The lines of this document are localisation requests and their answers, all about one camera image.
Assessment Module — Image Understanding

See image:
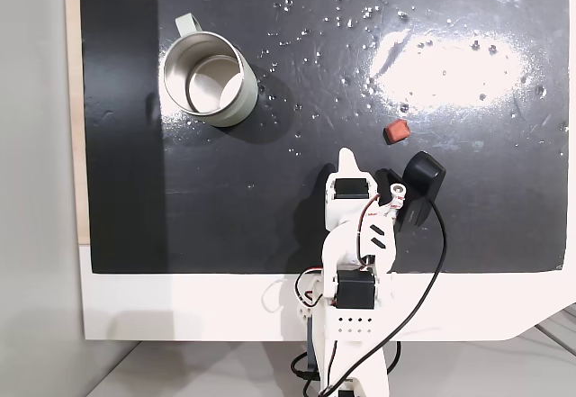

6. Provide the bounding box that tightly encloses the red cube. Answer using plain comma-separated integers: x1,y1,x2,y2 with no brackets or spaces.
382,119,411,144

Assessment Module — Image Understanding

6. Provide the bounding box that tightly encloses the pale green metal cup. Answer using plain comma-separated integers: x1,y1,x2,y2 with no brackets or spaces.
161,13,260,129

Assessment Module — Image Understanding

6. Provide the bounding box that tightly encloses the black mat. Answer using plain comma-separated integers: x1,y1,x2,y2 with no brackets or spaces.
78,0,576,276

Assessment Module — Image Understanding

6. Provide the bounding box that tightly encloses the light wood board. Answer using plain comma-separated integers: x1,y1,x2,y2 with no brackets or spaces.
62,0,93,246

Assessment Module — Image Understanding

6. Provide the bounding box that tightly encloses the black camera box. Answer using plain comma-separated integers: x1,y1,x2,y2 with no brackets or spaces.
376,150,448,236

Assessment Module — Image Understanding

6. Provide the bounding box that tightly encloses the white cable loop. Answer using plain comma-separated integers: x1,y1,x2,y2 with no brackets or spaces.
261,278,292,315

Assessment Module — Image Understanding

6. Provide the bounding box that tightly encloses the black power cable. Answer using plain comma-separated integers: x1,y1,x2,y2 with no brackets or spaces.
290,340,402,387

